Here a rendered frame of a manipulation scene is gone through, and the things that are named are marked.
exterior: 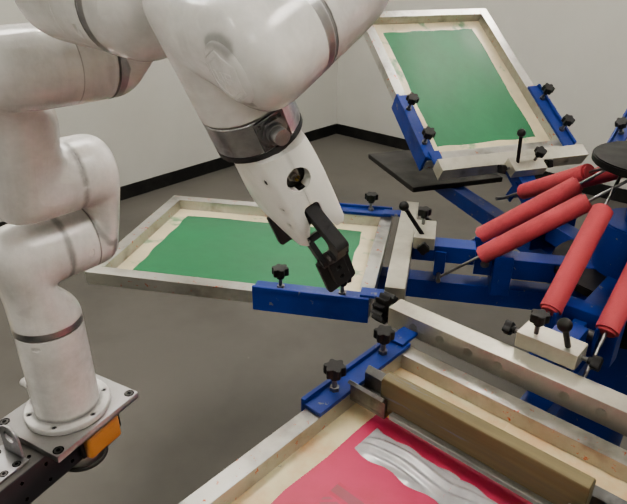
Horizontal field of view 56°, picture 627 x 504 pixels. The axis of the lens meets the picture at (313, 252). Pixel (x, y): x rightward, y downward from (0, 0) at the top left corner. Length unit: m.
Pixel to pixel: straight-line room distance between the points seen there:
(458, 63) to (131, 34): 2.11
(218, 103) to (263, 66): 0.11
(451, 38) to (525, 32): 2.75
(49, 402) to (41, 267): 0.22
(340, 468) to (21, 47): 0.82
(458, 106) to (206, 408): 1.63
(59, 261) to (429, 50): 1.94
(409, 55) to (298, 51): 2.12
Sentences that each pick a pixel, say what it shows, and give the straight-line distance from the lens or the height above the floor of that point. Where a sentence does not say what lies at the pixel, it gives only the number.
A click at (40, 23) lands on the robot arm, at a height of 1.71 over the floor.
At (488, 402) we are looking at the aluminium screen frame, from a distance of 1.24.
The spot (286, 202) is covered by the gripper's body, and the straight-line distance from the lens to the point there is 0.47.
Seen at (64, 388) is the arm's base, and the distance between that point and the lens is 0.93.
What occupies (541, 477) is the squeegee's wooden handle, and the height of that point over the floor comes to 1.03.
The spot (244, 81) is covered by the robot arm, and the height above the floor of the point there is 1.70.
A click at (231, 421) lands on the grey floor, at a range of 2.60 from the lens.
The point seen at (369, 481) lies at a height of 0.95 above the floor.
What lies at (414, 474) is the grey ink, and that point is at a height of 0.96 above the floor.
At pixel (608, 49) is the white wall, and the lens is 5.13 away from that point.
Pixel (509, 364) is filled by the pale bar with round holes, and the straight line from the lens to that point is 1.26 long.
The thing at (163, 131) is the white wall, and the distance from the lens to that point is 5.06.
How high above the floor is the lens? 1.76
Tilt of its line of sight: 27 degrees down
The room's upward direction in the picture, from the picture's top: straight up
